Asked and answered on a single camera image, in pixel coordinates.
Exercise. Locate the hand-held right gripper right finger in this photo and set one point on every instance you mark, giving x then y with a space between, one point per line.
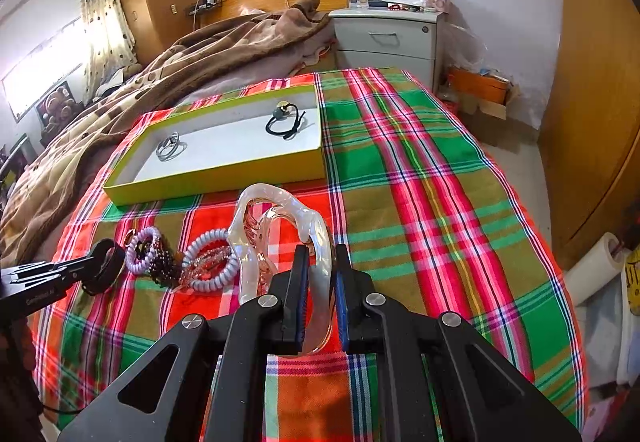
341 302

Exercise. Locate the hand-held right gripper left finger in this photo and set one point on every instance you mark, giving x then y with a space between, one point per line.
300 292

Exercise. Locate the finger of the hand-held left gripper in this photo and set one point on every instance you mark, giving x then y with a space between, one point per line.
80 276
50 266

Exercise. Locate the clear pink hair claw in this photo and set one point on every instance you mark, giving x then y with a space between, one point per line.
317 232

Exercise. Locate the yellow-green shallow box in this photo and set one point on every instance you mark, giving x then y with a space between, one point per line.
225 147

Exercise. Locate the person's left forearm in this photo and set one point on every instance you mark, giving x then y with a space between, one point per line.
15 372

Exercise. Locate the plaid cloth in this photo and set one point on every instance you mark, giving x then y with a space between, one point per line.
425 222

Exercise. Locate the brown teddy bear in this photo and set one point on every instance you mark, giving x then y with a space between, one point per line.
55 105

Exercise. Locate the brown patterned blanket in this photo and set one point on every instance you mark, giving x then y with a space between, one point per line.
100 112

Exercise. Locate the window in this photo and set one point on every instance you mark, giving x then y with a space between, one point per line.
40 62

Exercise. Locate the cardboard box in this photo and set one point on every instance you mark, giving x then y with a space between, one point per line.
495 110

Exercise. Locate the dotted curtain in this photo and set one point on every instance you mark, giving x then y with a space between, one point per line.
102 22

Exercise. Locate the orange box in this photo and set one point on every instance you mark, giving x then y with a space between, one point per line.
475 85

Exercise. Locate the paper towel roll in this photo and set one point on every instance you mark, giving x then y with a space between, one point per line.
595 267

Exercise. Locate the grey nightstand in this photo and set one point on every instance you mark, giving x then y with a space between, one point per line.
385 30

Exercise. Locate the clear plastic bag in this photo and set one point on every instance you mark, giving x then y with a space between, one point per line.
465 47

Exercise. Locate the yellow bag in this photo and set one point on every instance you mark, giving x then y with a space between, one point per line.
632 287

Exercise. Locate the power strip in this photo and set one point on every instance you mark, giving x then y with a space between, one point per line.
207 2

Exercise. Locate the pink pouch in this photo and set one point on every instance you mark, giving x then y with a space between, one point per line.
434 1

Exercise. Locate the wooden door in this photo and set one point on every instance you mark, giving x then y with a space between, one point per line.
590 97

